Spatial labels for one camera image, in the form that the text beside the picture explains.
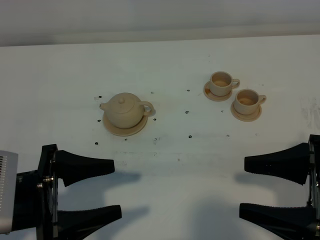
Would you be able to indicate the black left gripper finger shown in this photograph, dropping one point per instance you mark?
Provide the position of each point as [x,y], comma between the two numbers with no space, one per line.
[72,168]
[77,225]

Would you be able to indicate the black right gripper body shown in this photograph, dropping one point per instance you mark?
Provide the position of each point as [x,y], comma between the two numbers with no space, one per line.
[313,200]

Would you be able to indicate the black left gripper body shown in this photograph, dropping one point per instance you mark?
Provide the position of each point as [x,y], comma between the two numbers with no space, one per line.
[36,197]

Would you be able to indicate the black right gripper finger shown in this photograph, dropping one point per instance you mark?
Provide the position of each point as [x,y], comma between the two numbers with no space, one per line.
[292,164]
[288,223]

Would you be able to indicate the beige ceramic teapot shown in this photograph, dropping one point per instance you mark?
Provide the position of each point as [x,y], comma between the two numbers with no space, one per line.
[125,110]

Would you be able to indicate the large beige teapot saucer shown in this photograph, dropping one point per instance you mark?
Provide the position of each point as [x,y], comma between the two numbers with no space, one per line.
[124,132]

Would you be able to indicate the near beige cup saucer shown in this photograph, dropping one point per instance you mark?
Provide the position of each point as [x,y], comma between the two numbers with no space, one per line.
[246,118]

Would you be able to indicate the beige cup saucer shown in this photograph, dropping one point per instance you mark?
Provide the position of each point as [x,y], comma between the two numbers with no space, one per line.
[213,97]
[246,118]

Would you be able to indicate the near beige teacup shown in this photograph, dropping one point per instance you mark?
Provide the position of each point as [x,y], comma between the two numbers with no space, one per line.
[247,101]

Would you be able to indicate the beige teacup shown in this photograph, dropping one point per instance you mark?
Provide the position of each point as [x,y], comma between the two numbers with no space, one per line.
[221,83]
[247,101]

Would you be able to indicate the far beige teacup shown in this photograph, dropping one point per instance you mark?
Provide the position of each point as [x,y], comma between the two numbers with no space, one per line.
[221,83]

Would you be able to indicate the far beige cup saucer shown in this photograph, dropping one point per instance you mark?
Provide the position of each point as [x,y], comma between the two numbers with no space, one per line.
[213,97]

